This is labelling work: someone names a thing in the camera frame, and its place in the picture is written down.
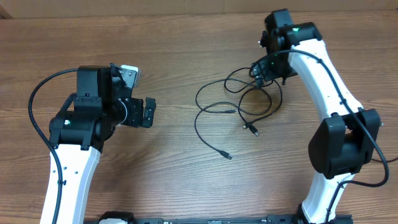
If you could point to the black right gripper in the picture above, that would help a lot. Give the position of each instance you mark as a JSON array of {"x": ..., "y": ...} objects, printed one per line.
[{"x": 263, "y": 65}]

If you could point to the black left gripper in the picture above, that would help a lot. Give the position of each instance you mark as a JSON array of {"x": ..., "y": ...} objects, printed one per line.
[{"x": 135, "y": 119}]

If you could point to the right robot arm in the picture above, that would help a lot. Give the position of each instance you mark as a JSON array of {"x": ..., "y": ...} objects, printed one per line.
[{"x": 282, "y": 34}]

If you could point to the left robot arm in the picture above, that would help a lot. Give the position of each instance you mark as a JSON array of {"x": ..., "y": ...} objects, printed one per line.
[{"x": 102, "y": 101}]

